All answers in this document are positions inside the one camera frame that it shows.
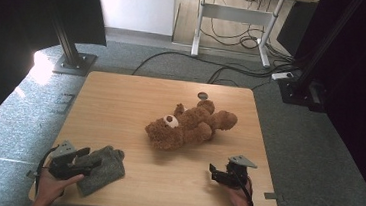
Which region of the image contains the long black floor cable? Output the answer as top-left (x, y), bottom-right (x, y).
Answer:
top-left (131, 48), bottom-right (276, 89)

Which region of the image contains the white power strip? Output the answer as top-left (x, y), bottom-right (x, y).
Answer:
top-left (270, 70), bottom-right (295, 83)

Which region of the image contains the right hand-held gripper black cable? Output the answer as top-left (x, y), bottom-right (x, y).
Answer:
top-left (228, 169), bottom-right (258, 206)

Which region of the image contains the black metal stand with base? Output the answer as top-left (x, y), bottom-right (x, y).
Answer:
top-left (44, 4), bottom-right (102, 78)
top-left (275, 0), bottom-right (365, 116)

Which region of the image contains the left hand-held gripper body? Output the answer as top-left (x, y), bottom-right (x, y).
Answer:
top-left (47, 139), bottom-right (93, 183)

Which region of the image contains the person's right hand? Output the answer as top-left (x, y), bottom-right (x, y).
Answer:
top-left (223, 176), bottom-right (255, 206)

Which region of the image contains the grey table edge bracket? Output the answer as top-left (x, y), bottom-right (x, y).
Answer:
top-left (26, 169), bottom-right (41, 181)

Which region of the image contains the white desk frame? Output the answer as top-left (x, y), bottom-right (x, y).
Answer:
top-left (188, 0), bottom-right (320, 73)

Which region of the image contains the grey knitted toy sweater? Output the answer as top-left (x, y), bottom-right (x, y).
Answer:
top-left (74, 142), bottom-right (128, 201)

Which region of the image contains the black cable tangle under desk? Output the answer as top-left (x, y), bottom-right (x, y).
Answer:
top-left (198, 15), bottom-right (266, 52)

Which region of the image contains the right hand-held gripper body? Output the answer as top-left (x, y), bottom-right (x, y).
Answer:
top-left (218, 154), bottom-right (259, 191)

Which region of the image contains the hand-held gripper black cable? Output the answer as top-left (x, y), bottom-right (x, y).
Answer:
top-left (228, 169), bottom-right (258, 206)
top-left (32, 143), bottom-right (60, 197)

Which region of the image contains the person's left hand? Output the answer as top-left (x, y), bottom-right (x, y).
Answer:
top-left (33, 169), bottom-right (85, 206)

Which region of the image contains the left hand-held gripper black cable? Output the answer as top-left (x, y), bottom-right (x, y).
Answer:
top-left (32, 143), bottom-right (60, 197)

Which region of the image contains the brown teddy bear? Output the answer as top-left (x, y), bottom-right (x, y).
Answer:
top-left (143, 94), bottom-right (240, 157)

